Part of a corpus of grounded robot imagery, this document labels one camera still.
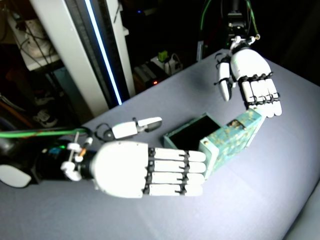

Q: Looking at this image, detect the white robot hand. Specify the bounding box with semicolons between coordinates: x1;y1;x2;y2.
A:
214;48;283;119
92;116;207;200

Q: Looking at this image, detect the teal floral lidded box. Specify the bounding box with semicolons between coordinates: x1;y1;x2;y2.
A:
162;109;266;180

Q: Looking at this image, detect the white power strip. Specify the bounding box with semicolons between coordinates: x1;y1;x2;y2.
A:
149;49;185;76

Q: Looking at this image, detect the black device with red light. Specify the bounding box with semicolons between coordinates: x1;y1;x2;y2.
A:
132;63;166;91

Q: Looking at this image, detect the grey table cloth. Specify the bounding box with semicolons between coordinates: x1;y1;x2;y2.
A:
0;48;320;240

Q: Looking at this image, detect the white column with blue light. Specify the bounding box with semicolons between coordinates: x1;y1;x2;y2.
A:
29;0;137;118

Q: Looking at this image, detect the white cluttered shelf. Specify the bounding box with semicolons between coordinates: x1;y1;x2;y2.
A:
7;12;61;71

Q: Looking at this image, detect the green cable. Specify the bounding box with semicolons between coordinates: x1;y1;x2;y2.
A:
0;127;88;139
199;0;214;47
245;0;261;39

